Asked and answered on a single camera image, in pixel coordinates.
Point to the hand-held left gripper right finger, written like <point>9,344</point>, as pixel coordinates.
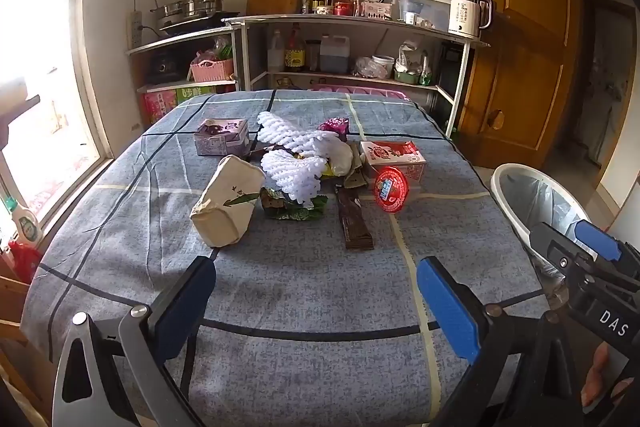
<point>445,307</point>

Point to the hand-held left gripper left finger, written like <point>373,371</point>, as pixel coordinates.
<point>185,307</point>

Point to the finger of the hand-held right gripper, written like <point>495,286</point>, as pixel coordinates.
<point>597,239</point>
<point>555,249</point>

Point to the white trash bin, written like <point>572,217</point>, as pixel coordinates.
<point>500,192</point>

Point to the beige paper carton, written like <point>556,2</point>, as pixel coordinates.
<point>227,202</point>

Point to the brown long wrapper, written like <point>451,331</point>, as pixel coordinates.
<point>354,222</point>

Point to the red jelly cup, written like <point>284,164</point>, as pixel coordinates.
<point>392,190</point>

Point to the dark green leaf wrapper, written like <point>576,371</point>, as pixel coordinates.
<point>300,213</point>

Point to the red white carton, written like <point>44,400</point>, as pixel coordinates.
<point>400,156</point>

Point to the olive paper wrapper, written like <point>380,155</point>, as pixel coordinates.
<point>356,169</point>

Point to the white foam net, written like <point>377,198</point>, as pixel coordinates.
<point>295,179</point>
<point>285,129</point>

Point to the small purple box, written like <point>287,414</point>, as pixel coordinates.
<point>220,138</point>

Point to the yellow wrapper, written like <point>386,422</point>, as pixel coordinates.
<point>327,169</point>

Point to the white plastic bag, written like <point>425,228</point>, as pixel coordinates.
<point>341,156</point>

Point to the magenta snack bag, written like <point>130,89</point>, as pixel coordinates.
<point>334,127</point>

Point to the person's right hand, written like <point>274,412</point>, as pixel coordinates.
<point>600,372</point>

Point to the grey bin liner bag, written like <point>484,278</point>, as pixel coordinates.
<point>550,207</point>

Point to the blue checked tablecloth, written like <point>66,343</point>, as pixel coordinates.
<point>300,287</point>

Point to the red plastic bag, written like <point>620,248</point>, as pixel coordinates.
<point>25,259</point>

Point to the white bottle green cap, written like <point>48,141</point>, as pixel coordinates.
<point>22,224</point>

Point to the red carton box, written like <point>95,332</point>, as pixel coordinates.
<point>159,107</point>

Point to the green carton box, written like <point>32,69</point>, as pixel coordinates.
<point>195,94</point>

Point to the wooden door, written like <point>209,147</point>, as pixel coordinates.
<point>520,32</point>

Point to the green bowl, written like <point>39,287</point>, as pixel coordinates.
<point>406,78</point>

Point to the pink storage box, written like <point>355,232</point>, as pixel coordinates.
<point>360,92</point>

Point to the pink woven basket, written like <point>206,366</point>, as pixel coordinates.
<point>212,71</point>

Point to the black small appliance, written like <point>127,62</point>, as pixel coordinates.
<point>165,68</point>

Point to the white food bag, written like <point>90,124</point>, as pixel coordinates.
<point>409,54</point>

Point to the white plastic tub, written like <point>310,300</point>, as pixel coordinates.
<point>384,66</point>

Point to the white electric kettle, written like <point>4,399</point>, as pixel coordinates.
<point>465,14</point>

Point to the crumpled clear plastic bag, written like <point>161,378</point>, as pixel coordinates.
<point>364,68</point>

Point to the bag of vegetables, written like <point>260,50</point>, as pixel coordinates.
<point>215,49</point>

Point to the small white shelf unit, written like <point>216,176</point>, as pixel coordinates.
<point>150,46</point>

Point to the long white shelf unit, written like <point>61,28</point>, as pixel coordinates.
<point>256,49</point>

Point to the white plastic bottle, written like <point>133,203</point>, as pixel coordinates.
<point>275,54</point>

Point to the clear plastic storage container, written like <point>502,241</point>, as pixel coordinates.
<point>425,12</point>

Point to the plastic jug dark liquid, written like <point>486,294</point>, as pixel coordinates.
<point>334,56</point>

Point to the yellow label sauce bottle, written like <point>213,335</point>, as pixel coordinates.
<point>295,52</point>

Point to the dark glass jar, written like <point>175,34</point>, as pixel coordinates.
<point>313,56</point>

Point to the white power strip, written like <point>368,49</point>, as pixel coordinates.
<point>136,29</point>

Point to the black induction cooker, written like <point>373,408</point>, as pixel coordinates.
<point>200,23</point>

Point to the steel pan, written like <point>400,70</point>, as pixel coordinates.
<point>167,11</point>

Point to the pink utensil holder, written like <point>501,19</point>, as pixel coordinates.
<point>372,10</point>

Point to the steel steamer pot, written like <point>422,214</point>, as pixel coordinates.
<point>202,4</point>

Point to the red round tin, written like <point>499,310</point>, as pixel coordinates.
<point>342,5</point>

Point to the small round tin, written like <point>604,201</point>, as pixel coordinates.
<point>325,10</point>

